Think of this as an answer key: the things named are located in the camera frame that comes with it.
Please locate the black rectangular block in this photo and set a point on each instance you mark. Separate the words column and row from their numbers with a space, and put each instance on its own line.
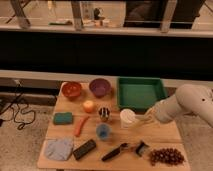
column 84, row 149

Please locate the orange bowl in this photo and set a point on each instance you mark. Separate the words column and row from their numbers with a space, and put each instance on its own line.
column 71, row 90

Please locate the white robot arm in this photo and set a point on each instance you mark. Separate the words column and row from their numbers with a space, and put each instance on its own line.
column 188, row 98

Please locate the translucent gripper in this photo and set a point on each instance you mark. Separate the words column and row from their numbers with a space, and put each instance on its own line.
column 150, row 116

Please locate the blue cup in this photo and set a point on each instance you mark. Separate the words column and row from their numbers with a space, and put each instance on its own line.
column 103, row 131

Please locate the black handled utensil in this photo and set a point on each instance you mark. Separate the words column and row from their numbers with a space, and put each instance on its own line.
column 115, row 152

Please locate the purple bowl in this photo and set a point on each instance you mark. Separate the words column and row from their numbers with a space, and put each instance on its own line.
column 100, row 87

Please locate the green tray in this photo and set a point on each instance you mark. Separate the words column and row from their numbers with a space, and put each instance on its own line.
column 139, row 93

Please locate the blue cloth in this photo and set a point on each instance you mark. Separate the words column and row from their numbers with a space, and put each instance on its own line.
column 59, row 149

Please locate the bunch of dark grapes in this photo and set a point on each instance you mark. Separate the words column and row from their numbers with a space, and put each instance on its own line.
column 169, row 156

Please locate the yellow apple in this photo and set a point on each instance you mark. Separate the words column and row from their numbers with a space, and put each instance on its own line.
column 89, row 106

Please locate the small striped cup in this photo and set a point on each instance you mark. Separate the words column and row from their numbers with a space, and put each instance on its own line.
column 104, row 114

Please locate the small black brush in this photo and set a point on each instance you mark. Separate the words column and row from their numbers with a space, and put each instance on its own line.
column 141, row 148

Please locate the orange carrot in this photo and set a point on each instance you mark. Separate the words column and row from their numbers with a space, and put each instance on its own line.
column 79, row 126

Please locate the white paper cup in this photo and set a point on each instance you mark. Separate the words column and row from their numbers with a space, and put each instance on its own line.
column 127, row 118

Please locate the teal sponge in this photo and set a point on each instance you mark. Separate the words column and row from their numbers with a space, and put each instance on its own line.
column 63, row 118

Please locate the yellow banana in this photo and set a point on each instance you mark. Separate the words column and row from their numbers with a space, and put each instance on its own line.
column 139, row 120

